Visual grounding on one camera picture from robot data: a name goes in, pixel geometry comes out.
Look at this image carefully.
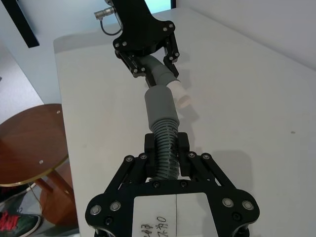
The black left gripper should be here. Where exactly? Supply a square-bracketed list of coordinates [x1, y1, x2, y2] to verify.
[112, 0, 180, 88]

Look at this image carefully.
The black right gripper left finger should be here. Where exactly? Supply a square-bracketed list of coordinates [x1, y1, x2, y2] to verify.
[105, 133, 159, 195]

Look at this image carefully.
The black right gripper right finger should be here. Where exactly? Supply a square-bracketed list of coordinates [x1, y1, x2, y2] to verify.
[176, 132, 238, 190]

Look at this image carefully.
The grey elbow pipe white tip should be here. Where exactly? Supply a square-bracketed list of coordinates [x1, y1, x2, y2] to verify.
[138, 54, 192, 109]

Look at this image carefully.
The grey corrugated hose with cuff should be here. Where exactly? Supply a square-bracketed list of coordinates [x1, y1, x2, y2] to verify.
[144, 85, 180, 181]

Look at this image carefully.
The round brown wooden stool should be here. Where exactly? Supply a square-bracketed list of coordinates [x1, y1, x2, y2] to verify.
[0, 103, 75, 224]

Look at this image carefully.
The black slanted bar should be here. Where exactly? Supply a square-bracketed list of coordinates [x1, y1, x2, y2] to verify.
[0, 0, 40, 49]

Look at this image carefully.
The green and red shoe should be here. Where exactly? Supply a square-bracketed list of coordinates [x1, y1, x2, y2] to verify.
[0, 209, 42, 237]

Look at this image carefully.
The thin dark cable silver plug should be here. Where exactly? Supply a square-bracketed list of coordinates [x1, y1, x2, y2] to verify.
[93, 6, 123, 37]

